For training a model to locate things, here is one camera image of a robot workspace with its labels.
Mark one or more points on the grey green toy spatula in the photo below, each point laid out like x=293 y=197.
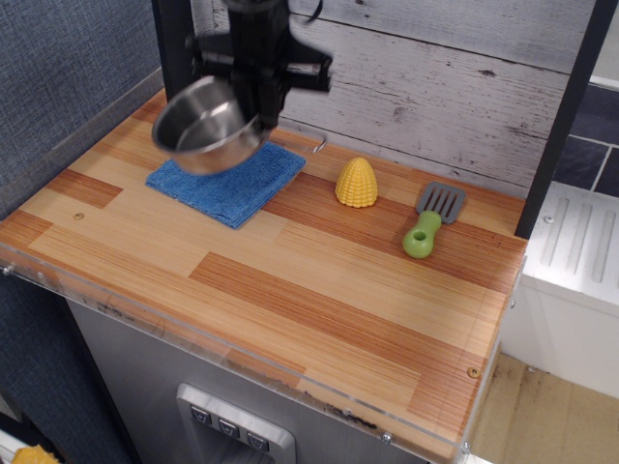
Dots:
x=439 y=204

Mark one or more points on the dark left frame post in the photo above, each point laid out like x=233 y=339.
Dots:
x=175 y=32

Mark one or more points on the silver button panel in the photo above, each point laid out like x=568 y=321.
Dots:
x=220 y=432

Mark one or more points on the stainless steel pot with handle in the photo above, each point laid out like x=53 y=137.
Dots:
x=205 y=130

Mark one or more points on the dark right frame post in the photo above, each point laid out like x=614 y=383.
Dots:
x=585 y=61

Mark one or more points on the white ribbed cabinet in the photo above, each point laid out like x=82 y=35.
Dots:
x=563 y=317

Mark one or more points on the yellow toy corn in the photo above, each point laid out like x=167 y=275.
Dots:
x=356 y=185

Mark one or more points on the dark frame post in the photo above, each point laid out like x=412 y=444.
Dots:
x=585 y=61
x=175 y=32

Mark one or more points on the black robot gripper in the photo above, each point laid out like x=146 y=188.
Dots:
x=259 y=48

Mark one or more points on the clear acrylic table edge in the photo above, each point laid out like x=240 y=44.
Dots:
x=376 y=374

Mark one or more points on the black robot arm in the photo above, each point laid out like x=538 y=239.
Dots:
x=258 y=5

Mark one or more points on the blue folded cloth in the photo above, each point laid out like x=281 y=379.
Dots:
x=233 y=196

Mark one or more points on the yellow object bottom left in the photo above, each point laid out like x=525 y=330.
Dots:
x=34 y=455

